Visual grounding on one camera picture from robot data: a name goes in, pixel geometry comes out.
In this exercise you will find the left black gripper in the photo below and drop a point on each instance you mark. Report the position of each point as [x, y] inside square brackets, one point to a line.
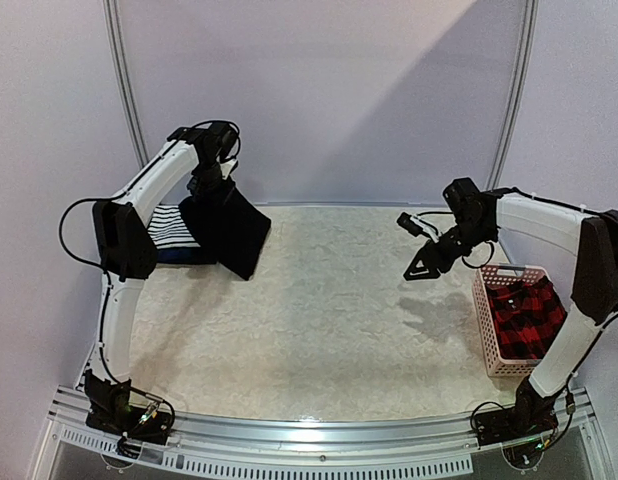
[221, 196]

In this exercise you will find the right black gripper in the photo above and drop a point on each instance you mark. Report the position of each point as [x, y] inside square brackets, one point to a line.
[443, 248]

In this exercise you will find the black garment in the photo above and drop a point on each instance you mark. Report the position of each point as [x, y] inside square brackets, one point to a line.
[226, 225]

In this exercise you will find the black white striped tank top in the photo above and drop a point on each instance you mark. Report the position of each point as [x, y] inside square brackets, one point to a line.
[168, 230]

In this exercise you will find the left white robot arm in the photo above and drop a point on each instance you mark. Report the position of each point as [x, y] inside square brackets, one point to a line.
[127, 252]

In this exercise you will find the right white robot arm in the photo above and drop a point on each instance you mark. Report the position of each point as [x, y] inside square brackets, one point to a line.
[578, 245]

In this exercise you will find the pink perforated laundry basket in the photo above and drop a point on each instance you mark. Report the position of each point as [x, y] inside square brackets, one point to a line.
[495, 276]

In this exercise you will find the folded blue garment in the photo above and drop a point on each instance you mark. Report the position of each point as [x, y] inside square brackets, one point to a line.
[186, 256]

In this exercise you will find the red black plaid shirt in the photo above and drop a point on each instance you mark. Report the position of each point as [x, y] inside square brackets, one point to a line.
[527, 317]

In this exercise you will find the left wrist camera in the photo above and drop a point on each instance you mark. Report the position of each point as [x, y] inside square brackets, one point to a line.
[228, 167]

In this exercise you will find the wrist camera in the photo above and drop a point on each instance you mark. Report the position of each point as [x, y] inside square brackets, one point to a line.
[228, 167]
[416, 226]

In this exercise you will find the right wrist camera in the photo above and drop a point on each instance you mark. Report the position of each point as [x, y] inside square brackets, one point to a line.
[416, 226]

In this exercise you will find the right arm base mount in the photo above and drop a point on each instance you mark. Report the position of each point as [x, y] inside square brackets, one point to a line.
[531, 414]

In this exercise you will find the aluminium front rail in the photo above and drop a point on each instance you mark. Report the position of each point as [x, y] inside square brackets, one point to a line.
[210, 447]

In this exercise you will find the left aluminium corner post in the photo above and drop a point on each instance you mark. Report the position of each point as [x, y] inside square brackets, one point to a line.
[117, 48]

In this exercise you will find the aluminium corner post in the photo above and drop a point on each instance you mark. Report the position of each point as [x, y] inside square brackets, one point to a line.
[516, 89]
[117, 48]

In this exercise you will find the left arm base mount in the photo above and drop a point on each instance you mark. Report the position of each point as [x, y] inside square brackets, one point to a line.
[121, 409]

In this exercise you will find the right aluminium corner post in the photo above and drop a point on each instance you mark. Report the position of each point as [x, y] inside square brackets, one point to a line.
[516, 89]

